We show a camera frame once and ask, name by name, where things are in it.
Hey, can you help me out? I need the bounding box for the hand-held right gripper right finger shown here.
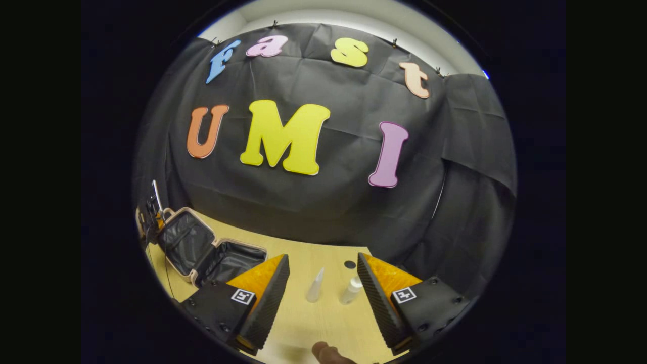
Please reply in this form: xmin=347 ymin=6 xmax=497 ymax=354
xmin=351 ymin=252 xmax=472 ymax=356

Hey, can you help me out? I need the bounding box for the thin hanging cable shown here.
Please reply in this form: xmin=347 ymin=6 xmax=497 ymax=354
xmin=431 ymin=171 xmax=449 ymax=219

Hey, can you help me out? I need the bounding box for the black backdrop cloth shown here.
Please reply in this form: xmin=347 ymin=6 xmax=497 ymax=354
xmin=132 ymin=22 xmax=517 ymax=304

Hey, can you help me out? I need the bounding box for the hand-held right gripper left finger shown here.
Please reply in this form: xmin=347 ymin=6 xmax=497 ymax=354
xmin=178 ymin=254 xmax=291 ymax=356

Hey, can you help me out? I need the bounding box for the pink suitcase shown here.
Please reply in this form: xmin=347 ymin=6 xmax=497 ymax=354
xmin=156 ymin=206 xmax=268 ymax=289

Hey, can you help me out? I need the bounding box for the white pump bottle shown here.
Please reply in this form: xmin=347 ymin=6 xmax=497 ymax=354
xmin=339 ymin=275 xmax=364 ymax=306

